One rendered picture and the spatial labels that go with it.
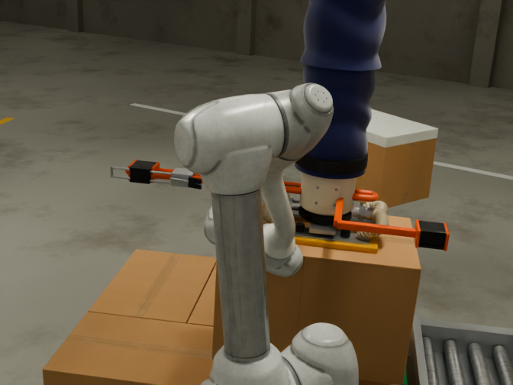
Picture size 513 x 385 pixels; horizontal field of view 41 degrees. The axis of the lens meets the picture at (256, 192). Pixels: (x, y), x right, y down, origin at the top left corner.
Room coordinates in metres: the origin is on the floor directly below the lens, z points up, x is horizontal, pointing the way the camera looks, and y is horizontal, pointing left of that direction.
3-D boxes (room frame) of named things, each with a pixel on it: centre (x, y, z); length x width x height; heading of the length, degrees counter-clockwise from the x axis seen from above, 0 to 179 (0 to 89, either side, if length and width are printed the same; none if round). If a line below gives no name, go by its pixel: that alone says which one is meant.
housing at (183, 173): (2.10, 0.24, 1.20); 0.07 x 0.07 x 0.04; 82
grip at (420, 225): (1.73, -0.48, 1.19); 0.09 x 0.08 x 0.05; 172
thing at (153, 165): (2.12, 0.37, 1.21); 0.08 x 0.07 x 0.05; 82
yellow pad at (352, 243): (1.94, -0.21, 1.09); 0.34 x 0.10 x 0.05; 82
